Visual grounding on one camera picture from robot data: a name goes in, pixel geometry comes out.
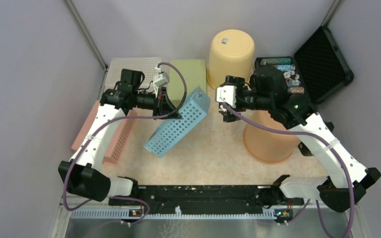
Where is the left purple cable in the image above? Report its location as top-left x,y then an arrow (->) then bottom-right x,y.
62,61 -> 188,227

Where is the yellow capybara bucket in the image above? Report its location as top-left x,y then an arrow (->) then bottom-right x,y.
207,29 -> 255,88

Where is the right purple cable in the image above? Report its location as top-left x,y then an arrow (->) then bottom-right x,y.
221,102 -> 356,238

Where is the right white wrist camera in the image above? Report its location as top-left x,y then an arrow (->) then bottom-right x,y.
215,85 -> 237,108

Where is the black open tool case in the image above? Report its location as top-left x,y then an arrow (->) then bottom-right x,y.
254,26 -> 354,105

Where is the blue basket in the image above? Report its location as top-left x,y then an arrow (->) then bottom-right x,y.
144,86 -> 211,158

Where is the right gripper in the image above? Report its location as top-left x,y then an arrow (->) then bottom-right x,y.
219,76 -> 272,122

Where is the orange capybara bucket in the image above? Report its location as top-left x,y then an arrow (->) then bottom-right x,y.
243,124 -> 301,164

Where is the green plastic basket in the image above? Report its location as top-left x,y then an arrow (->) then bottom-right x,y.
167,59 -> 207,106

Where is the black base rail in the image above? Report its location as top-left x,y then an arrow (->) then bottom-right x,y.
60,172 -> 310,224

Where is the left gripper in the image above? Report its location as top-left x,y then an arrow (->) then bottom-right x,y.
133,86 -> 182,120

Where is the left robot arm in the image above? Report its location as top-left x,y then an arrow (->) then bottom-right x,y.
58,65 -> 182,205

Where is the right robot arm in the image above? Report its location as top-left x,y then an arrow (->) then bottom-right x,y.
215,65 -> 381,213

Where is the pink plastic basket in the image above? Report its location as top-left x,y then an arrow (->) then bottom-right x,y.
71,101 -> 136,166

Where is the white mesh plastic basket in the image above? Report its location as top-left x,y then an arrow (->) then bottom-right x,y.
104,57 -> 162,90

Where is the purple cable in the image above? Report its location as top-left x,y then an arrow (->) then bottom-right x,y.
221,102 -> 356,238
62,61 -> 188,227

